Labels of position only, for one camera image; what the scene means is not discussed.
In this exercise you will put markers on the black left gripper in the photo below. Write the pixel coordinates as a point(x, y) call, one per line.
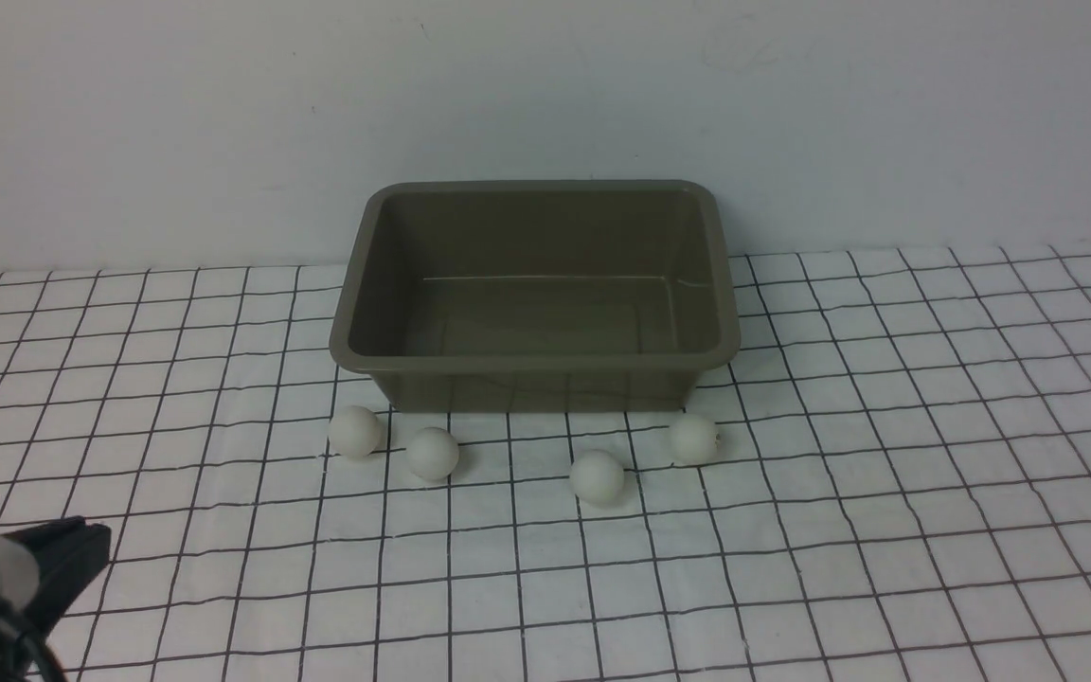
point(49, 565)

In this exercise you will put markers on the white ball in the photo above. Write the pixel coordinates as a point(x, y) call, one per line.
point(694, 440)
point(432, 454)
point(597, 478)
point(355, 432)

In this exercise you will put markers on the olive green plastic bin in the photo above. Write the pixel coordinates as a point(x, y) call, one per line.
point(539, 296)

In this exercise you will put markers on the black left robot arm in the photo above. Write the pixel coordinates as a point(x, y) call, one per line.
point(22, 648)

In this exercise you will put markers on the white black grid tablecloth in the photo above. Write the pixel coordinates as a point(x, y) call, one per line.
point(903, 489)

